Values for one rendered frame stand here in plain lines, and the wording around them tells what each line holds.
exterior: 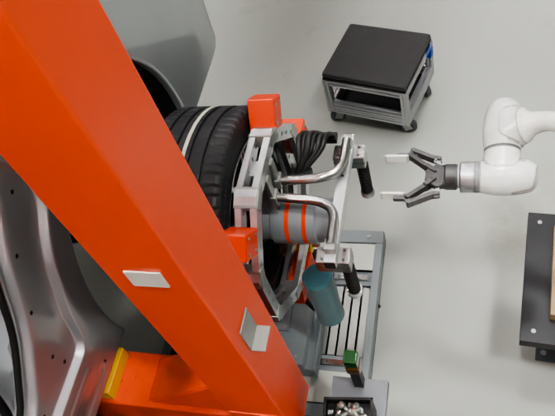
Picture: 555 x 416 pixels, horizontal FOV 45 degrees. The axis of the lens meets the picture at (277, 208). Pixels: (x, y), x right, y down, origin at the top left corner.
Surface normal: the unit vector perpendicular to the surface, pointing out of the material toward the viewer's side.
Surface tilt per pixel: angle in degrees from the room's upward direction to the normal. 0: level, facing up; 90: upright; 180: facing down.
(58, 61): 90
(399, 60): 0
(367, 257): 0
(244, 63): 0
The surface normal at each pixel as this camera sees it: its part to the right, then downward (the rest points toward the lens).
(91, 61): 0.96, 0.02
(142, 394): -0.23, -0.57
